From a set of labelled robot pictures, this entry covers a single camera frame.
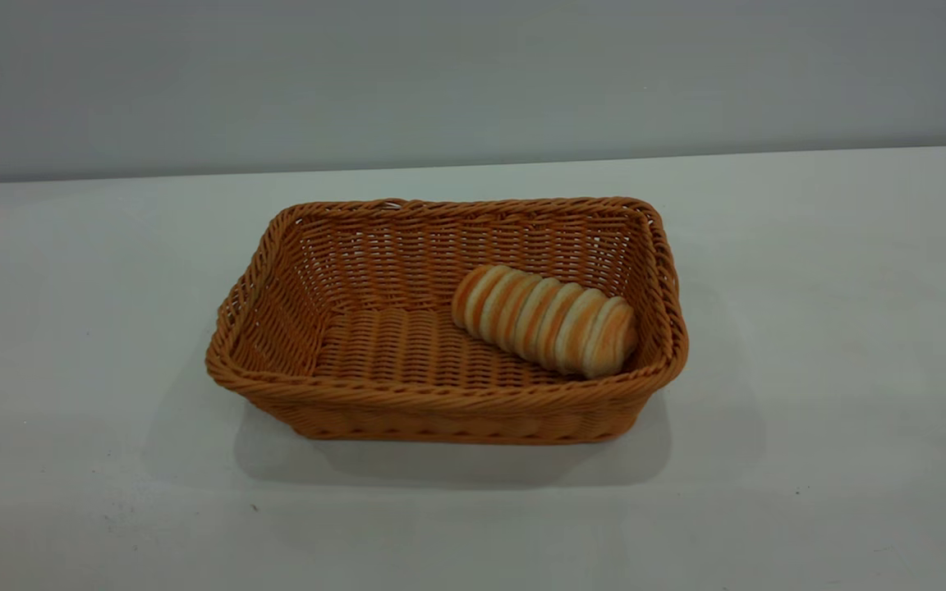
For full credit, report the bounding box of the striped bread roll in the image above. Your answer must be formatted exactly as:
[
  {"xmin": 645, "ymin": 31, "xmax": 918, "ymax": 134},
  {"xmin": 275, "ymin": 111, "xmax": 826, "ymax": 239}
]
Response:
[{"xmin": 451, "ymin": 263, "xmax": 639, "ymax": 380}]

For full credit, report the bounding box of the orange woven wicker basket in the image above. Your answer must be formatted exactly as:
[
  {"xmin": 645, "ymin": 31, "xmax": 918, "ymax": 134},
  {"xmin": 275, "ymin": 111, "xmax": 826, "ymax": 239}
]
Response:
[{"xmin": 205, "ymin": 196, "xmax": 689, "ymax": 446}]

